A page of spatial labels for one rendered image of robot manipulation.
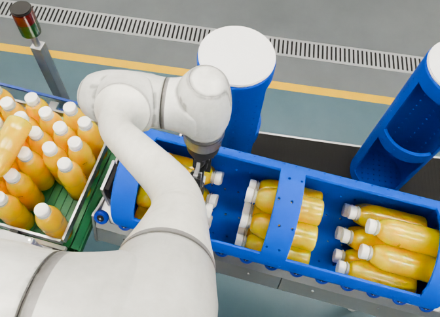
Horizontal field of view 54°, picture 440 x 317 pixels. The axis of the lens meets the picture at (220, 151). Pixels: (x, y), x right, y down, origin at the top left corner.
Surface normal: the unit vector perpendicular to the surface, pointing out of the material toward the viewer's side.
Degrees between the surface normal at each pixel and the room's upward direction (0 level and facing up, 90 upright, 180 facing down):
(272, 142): 0
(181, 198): 44
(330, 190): 73
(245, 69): 0
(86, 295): 29
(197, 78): 5
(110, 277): 36
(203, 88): 14
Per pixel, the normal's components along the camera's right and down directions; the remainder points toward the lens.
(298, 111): 0.05, -0.47
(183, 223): 0.37, -0.90
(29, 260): 0.14, -0.94
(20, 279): 0.14, -0.84
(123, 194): -0.13, 0.22
